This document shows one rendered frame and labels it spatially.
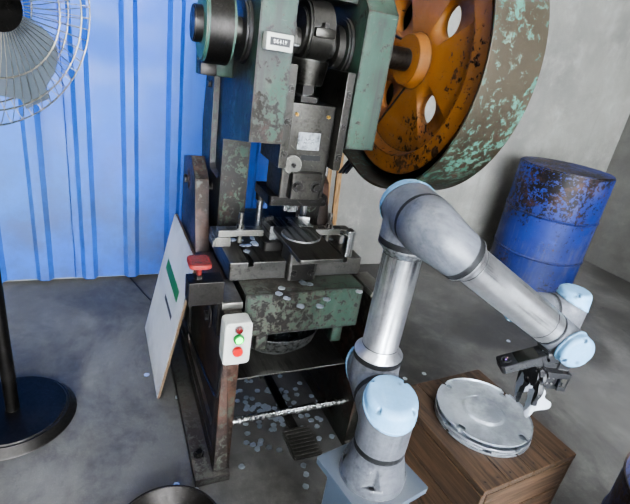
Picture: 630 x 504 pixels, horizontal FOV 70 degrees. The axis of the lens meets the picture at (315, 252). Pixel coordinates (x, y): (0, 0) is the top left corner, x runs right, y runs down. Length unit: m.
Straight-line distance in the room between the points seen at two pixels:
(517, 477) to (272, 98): 1.21
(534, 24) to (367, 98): 0.45
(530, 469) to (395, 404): 0.61
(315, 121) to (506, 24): 0.54
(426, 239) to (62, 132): 2.00
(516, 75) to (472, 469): 1.03
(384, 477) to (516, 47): 1.04
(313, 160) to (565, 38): 2.69
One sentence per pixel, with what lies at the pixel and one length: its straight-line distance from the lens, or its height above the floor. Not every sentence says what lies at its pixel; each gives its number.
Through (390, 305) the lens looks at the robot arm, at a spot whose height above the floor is 0.83.
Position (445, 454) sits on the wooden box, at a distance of 1.45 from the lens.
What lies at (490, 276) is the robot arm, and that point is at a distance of 0.88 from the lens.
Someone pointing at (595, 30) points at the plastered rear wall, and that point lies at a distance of 4.01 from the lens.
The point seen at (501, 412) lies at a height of 0.38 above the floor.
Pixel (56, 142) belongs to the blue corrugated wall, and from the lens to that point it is 2.52.
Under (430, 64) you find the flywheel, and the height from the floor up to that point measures 1.33.
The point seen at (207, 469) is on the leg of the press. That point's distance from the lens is 1.66.
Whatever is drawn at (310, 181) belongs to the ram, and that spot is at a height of 0.95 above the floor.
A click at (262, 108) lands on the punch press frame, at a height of 1.15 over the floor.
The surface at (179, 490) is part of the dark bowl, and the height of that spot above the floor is 0.06.
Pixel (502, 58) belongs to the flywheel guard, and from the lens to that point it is 1.27.
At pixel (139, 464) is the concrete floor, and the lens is 1.73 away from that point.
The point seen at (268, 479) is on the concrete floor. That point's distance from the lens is 1.68.
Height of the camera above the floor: 1.30
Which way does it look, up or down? 23 degrees down
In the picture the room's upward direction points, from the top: 9 degrees clockwise
